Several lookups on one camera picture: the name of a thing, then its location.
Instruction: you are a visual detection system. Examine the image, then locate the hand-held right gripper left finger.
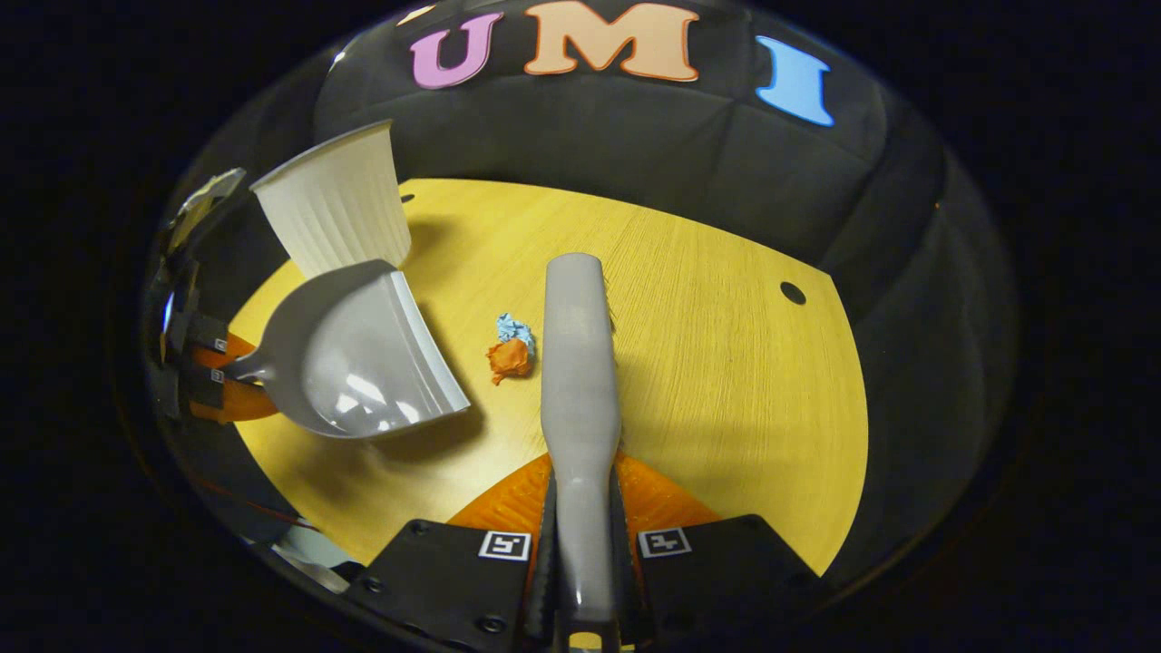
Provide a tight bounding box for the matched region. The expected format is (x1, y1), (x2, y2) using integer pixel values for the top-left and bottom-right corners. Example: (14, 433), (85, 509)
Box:
(347, 452), (559, 653)

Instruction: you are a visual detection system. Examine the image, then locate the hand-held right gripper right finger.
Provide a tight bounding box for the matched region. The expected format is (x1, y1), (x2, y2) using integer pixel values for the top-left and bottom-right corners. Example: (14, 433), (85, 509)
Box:
(613, 452), (824, 653)

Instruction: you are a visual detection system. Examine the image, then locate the grey plastic dustpan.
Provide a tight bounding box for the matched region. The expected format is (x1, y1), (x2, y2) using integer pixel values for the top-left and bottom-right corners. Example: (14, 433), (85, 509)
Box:
(222, 259), (471, 441)

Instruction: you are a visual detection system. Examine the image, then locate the white ribbed garbage bin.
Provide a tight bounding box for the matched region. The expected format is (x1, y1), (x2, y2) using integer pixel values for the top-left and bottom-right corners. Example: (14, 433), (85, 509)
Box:
(251, 121), (413, 278)

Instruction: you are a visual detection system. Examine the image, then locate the orange paper scrap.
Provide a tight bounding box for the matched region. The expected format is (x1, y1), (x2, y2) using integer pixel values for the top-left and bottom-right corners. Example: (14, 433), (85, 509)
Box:
(486, 338), (534, 386)

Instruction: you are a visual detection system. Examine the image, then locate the small grey broom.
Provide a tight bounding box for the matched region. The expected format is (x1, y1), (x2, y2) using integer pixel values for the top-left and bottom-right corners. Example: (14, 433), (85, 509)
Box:
(541, 253), (623, 636)

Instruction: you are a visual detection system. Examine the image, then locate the blue paper scrap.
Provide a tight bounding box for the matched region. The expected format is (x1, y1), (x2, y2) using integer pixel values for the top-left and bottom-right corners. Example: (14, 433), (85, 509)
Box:
(495, 313), (537, 351)

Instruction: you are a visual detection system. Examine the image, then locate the wooden desktop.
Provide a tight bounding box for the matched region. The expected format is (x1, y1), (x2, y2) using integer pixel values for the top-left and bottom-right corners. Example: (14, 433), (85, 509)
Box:
(227, 179), (870, 578)

